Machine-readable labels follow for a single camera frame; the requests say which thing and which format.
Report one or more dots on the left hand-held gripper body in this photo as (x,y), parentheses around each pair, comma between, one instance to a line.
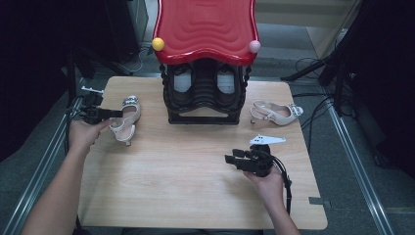
(93,112)

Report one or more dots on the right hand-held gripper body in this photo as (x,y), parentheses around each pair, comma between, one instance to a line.
(261,161)

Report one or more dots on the white high-heeled shoe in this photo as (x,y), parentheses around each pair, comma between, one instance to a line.
(129,129)
(277,117)

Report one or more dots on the black leather shoe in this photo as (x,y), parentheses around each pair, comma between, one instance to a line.
(225,81)
(182,83)

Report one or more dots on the black shoe rack red top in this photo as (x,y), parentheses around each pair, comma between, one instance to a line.
(205,32)

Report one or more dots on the person's left hand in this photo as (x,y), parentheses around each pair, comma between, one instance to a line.
(80,135)

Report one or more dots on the person's right hand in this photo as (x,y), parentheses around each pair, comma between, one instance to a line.
(270,189)

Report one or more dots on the black metal stand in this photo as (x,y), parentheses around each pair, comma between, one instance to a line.
(71,78)

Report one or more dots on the dark curtain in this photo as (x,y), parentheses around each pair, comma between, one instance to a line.
(391,81)
(32,65)

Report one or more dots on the yellow ball knob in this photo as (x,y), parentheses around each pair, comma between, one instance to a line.
(158,44)

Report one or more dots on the black tripod stand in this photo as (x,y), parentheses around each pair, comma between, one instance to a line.
(303,70)

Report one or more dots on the person's dark clothing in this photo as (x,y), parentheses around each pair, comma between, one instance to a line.
(163,232)

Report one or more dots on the pink ball knob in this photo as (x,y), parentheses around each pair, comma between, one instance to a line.
(254,46)

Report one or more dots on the grey table bracket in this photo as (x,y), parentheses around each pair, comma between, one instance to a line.
(319,202)

